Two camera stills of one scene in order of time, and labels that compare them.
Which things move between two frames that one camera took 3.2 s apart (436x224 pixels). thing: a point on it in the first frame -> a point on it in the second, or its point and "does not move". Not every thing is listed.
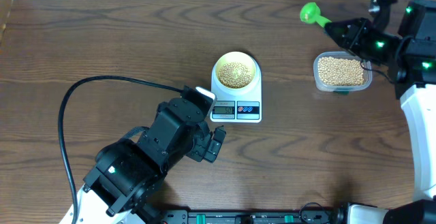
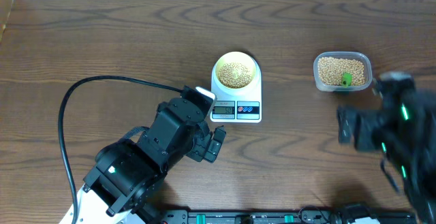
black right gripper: [356, 28] -> [365, 120]
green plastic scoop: [309, 13] -> [347, 79]
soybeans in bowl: [234, 75] does not move
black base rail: [267, 216] does not move
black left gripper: [200, 139] does not move
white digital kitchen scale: [231, 107] does not move
